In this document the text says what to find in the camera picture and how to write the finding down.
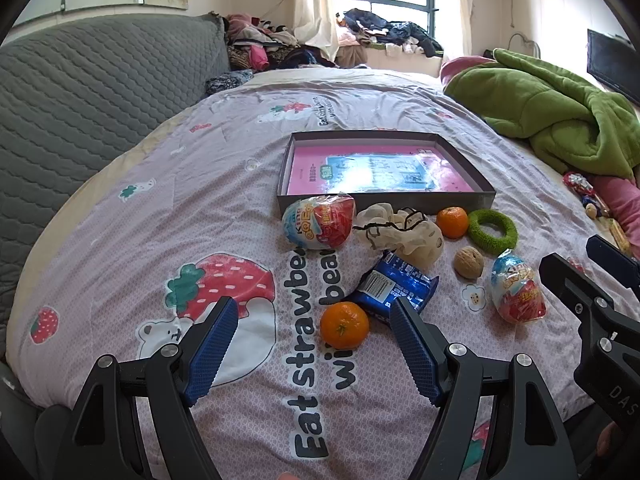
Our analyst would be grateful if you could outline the grey quilted headboard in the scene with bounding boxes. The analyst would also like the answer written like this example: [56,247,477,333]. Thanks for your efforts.
[0,14,232,361]

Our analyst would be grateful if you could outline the pile of clothes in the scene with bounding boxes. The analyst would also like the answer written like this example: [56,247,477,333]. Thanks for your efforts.
[222,12,336,71]

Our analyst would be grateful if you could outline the heart-shaped wire hanger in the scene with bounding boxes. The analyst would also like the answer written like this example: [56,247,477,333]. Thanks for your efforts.
[507,32,542,59]

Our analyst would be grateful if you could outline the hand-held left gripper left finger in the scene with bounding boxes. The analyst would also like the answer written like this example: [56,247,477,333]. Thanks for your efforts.
[65,296,240,480]

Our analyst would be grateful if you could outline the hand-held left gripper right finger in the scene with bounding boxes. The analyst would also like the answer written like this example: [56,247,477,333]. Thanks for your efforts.
[389,297,581,480]

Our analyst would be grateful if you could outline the red shiny candy packet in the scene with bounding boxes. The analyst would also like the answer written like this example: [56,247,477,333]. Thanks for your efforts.
[562,171,598,197]

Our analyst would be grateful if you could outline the red snack bag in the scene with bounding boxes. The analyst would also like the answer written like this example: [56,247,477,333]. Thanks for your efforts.
[490,249,548,324]

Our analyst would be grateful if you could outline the orange mandarin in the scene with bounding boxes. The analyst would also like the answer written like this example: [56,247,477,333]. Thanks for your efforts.
[320,301,371,351]
[436,206,470,239]

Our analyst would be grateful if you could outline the blue cookie packet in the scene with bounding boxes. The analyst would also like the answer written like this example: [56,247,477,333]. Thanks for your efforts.
[347,251,440,322]

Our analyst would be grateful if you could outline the yellow snack bar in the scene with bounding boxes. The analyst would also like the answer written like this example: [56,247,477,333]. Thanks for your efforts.
[607,220,632,253]

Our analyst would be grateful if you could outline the dark patterned cloth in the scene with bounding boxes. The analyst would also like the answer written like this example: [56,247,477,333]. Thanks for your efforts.
[206,70,255,95]

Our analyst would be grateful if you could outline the person's right hand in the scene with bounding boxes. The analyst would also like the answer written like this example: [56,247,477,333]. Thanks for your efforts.
[597,422,622,461]

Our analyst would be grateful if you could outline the pink and blue book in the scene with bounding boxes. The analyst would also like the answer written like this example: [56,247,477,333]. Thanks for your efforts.
[286,146,473,195]

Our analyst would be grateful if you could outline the cream curtain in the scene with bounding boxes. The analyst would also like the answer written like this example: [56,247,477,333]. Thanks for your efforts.
[292,0,371,48]

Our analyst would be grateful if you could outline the grey cardboard box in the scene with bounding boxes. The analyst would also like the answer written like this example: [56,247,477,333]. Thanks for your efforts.
[276,131,497,218]

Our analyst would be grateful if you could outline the black television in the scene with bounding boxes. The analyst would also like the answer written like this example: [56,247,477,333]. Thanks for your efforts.
[586,29,640,106]

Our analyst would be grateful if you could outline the pink pillow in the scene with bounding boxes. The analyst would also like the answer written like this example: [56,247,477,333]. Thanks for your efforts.
[439,56,496,81]

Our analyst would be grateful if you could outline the green fuzzy ring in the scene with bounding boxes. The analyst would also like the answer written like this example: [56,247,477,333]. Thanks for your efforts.
[467,208,519,256]

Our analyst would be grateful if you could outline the printed pink bedsheet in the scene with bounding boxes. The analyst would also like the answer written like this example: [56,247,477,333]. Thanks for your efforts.
[5,67,640,480]

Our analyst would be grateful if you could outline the green blanket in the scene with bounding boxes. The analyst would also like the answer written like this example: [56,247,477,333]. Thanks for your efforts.
[442,48,640,181]

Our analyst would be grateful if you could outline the walnut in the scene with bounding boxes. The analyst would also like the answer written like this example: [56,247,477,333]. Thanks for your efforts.
[453,246,486,279]

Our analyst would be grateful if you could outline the beige mesh scrunchie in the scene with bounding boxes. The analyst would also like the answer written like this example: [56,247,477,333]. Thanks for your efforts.
[352,203,445,270]

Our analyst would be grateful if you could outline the clothes on window sill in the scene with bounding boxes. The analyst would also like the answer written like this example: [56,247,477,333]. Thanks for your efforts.
[336,8,445,58]

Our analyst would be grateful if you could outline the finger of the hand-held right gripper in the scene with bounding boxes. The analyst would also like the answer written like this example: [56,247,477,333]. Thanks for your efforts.
[539,253,626,356]
[586,234,640,293]

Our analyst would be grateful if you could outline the wrapped toy egg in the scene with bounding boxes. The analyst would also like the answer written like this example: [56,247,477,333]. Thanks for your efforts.
[281,192,357,252]

